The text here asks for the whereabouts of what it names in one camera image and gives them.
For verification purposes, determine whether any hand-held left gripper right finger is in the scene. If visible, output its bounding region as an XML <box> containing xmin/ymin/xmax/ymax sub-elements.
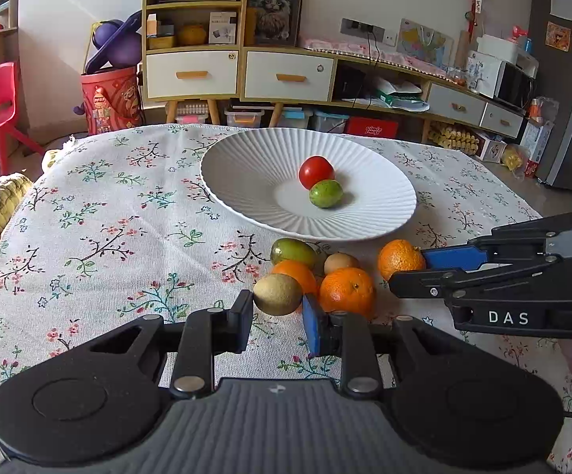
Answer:
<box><xmin>302</xmin><ymin>294</ymin><xmax>461</xmax><ymax>401</ymax></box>

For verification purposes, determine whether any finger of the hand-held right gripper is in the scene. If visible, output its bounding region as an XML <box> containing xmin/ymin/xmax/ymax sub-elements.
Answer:
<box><xmin>388</xmin><ymin>255</ymin><xmax>564</xmax><ymax>300</ymax></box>
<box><xmin>420</xmin><ymin>212</ymin><xmax>572</xmax><ymax>271</ymax></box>

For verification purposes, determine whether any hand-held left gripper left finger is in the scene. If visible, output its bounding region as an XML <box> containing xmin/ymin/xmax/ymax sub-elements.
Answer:
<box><xmin>87</xmin><ymin>290</ymin><xmax>255</xmax><ymax>400</ymax></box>

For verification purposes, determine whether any orange mandarin with stem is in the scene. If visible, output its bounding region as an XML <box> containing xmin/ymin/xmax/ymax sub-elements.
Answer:
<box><xmin>377</xmin><ymin>239</ymin><xmax>427</xmax><ymax>282</ymax></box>

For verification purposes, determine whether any yellowish brown kiwi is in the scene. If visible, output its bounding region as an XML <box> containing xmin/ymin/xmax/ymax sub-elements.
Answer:
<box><xmin>253</xmin><ymin>273</ymin><xmax>304</xmax><ymax>316</ymax></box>

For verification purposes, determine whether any white ribbed plate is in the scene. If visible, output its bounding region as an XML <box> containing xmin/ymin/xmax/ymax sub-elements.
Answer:
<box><xmin>199</xmin><ymin>127</ymin><xmax>418</xmax><ymax>242</ymax></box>

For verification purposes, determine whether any large orange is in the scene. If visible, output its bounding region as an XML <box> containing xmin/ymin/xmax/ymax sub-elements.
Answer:
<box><xmin>318</xmin><ymin>267</ymin><xmax>376</xmax><ymax>320</ymax></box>

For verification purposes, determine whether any small brown kiwi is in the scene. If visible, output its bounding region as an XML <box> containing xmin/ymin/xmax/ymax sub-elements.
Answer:
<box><xmin>324</xmin><ymin>252</ymin><xmax>360</xmax><ymax>276</ymax></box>

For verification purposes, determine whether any green mango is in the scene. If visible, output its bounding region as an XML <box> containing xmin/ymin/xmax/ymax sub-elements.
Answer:
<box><xmin>270</xmin><ymin>238</ymin><xmax>317</xmax><ymax>270</ymax></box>

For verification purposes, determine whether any yellow snack bag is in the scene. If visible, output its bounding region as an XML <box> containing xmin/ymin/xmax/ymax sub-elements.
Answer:
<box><xmin>501</xmin><ymin>143</ymin><xmax>531</xmax><ymax>175</ymax></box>

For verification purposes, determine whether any white cardboard box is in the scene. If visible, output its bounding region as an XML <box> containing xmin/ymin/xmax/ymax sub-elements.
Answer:
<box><xmin>473</xmin><ymin>130</ymin><xmax>507</xmax><ymax>162</ymax></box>

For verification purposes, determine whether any yellow egg tray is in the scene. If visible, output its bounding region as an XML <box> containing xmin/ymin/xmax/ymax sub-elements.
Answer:
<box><xmin>426</xmin><ymin>122</ymin><xmax>480</xmax><ymax>155</ymax></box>

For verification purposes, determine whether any green lime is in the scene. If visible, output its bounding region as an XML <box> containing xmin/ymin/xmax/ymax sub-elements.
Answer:
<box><xmin>309</xmin><ymin>180</ymin><xmax>344</xmax><ymax>209</ymax></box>

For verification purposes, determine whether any red flat box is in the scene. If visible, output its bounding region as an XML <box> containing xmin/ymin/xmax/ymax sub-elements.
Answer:
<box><xmin>345</xmin><ymin>115</ymin><xmax>400</xmax><ymax>137</ymax></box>

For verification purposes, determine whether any red tomato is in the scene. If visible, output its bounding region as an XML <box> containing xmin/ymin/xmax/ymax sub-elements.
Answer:
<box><xmin>298</xmin><ymin>156</ymin><xmax>336</xmax><ymax>190</ymax></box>

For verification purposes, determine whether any floral tablecloth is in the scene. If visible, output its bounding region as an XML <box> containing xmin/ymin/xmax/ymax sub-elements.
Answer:
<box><xmin>0</xmin><ymin>122</ymin><xmax>572</xmax><ymax>472</ymax></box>

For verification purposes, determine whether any pile of papers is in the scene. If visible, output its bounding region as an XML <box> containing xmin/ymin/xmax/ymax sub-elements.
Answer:
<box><xmin>369</xmin><ymin>78</ymin><xmax>431</xmax><ymax>110</ymax></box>

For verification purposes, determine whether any clear storage box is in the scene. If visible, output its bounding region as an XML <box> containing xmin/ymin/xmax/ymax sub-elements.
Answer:
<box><xmin>278</xmin><ymin>107</ymin><xmax>312</xmax><ymax>130</ymax></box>
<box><xmin>311</xmin><ymin>109</ymin><xmax>350</xmax><ymax>134</ymax></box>
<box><xmin>223</xmin><ymin>105</ymin><xmax>265</xmax><ymax>128</ymax></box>

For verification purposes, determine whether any white microwave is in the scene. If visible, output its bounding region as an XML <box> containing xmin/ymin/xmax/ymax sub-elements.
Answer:
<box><xmin>465</xmin><ymin>50</ymin><xmax>536</xmax><ymax>108</ymax></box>

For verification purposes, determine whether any grey refrigerator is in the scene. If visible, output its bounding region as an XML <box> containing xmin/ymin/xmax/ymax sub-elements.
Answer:
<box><xmin>527</xmin><ymin>0</ymin><xmax>572</xmax><ymax>192</ymax></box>

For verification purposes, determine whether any map printed bag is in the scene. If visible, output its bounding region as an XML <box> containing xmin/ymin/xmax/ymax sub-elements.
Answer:
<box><xmin>396</xmin><ymin>18</ymin><xmax>455</xmax><ymax>68</ymax></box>

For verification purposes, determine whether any pink lace runner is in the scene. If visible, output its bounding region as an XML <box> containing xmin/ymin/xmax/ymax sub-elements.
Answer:
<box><xmin>299</xmin><ymin>36</ymin><xmax>465</xmax><ymax>83</ymax></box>

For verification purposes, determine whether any low wooden drawer cabinet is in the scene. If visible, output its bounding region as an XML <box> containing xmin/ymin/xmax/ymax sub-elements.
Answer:
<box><xmin>240</xmin><ymin>45</ymin><xmax>529</xmax><ymax>145</ymax></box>

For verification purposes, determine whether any orange square sticker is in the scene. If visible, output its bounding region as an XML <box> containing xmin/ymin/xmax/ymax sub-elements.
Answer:
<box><xmin>544</xmin><ymin>21</ymin><xmax>572</xmax><ymax>52</ymax></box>

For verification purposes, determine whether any red printed bucket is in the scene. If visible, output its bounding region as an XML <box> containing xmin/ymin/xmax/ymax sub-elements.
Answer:
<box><xmin>81</xmin><ymin>66</ymin><xmax>145</xmax><ymax>135</ymax></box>

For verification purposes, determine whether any tall wooden shelf cabinet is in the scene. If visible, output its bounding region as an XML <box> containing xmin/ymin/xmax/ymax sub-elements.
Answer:
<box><xmin>141</xmin><ymin>0</ymin><xmax>250</xmax><ymax>125</ymax></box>

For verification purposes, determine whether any yellow plush toy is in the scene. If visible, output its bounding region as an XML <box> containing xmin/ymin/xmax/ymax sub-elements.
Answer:
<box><xmin>177</xmin><ymin>23</ymin><xmax>206</xmax><ymax>47</ymax></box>

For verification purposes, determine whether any framed cat picture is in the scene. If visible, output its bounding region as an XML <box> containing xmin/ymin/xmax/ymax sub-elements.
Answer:
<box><xmin>246</xmin><ymin>0</ymin><xmax>303</xmax><ymax>48</ymax></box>

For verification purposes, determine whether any purple toy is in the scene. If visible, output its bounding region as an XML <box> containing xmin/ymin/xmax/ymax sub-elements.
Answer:
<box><xmin>84</xmin><ymin>10</ymin><xmax>143</xmax><ymax>75</ymax></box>

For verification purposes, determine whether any wall socket strip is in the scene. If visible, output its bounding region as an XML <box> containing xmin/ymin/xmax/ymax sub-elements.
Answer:
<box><xmin>340</xmin><ymin>18</ymin><xmax>398</xmax><ymax>47</ymax></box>

